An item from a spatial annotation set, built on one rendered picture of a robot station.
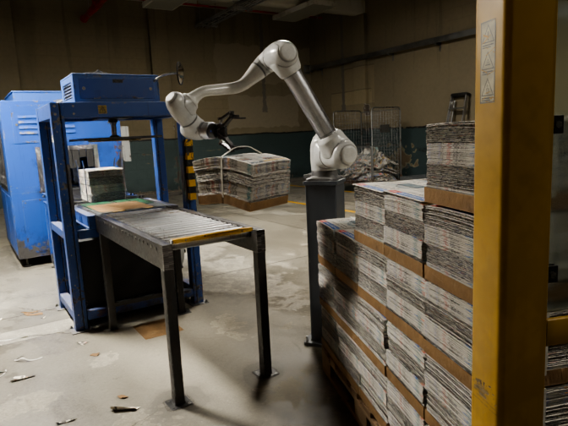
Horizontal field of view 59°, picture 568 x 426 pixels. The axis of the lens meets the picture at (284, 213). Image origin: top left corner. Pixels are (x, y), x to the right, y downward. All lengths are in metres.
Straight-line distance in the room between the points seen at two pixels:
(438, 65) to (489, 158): 9.75
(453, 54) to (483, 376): 9.61
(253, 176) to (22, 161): 3.93
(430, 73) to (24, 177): 7.72
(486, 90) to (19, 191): 5.37
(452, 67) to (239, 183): 8.39
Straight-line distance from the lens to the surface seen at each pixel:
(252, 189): 2.29
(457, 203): 1.36
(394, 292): 1.80
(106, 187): 4.42
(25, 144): 5.90
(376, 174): 10.24
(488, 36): 0.92
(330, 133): 2.73
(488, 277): 0.93
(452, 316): 1.46
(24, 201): 5.92
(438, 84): 10.60
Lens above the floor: 1.28
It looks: 9 degrees down
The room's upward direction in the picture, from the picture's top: 3 degrees counter-clockwise
